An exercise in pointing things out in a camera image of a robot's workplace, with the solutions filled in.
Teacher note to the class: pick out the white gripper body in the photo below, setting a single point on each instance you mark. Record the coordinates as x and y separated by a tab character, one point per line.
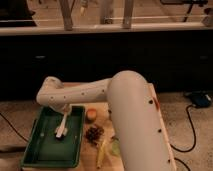
62	108

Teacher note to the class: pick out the white brush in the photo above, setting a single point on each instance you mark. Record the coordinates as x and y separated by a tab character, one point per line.
61	130

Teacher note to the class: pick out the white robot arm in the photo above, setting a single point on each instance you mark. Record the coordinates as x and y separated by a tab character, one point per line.
134	113

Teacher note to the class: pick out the green plastic tray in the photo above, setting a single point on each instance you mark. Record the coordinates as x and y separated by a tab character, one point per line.
44	150

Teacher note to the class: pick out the orange fruit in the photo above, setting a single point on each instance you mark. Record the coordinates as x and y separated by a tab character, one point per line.
91	115

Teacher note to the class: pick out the brown pine cone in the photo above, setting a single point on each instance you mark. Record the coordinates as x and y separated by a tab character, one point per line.
93	134

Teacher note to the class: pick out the yellow banana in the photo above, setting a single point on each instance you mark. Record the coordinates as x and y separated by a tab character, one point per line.
101	154

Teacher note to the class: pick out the black power adapter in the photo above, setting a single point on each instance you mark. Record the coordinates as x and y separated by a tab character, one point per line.
201	100

